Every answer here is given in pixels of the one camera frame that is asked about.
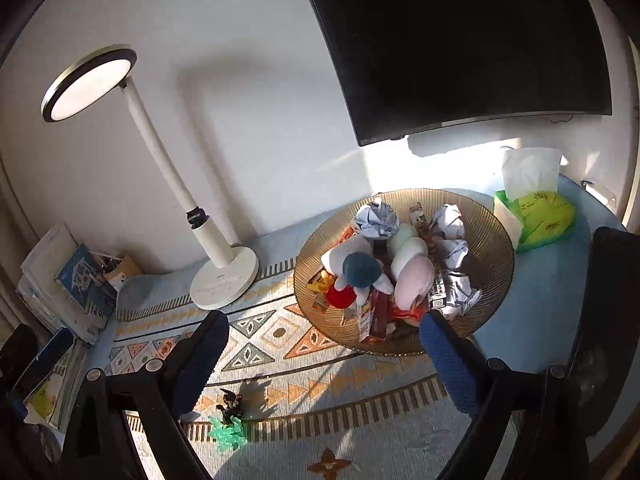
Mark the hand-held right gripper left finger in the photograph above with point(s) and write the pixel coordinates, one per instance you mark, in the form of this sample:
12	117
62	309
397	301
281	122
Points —
202	360

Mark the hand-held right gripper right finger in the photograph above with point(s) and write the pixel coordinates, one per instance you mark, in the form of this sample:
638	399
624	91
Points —
450	360

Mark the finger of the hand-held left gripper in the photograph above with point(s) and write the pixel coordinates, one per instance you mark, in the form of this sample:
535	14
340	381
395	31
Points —
47	362
17	355

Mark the white paper ball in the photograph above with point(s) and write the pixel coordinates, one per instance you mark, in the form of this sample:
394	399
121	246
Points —
452	252
447	220
375	220
460	295

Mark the orange brown long box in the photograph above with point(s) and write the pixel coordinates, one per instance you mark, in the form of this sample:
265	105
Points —
382	316

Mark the dango skewer plush toy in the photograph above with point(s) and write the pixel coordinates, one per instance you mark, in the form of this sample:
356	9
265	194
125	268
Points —
412	270

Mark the golden ribbed bowl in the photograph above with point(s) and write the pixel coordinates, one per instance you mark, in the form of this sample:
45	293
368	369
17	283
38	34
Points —
490	260

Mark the white duck plush toy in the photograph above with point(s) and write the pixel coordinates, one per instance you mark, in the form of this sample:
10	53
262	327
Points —
360	267

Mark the stack of flat books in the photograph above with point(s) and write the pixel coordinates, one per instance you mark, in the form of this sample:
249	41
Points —
50	395

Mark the black toy figure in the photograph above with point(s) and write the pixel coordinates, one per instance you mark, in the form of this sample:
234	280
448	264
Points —
232	402

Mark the green plastic toy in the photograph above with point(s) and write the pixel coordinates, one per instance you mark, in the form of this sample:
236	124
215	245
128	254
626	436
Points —
227	435

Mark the white desk lamp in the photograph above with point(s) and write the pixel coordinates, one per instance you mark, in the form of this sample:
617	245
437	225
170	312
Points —
220	280

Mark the row of standing books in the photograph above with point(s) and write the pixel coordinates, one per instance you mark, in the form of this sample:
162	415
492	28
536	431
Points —
80	280

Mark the patterned woven table mat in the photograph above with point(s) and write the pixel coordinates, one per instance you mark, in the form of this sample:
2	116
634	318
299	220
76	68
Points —
325	410

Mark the green tissue pack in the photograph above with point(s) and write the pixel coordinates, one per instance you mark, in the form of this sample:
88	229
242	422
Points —
540	215

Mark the black computer monitor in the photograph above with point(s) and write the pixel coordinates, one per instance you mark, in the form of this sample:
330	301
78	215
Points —
450	35

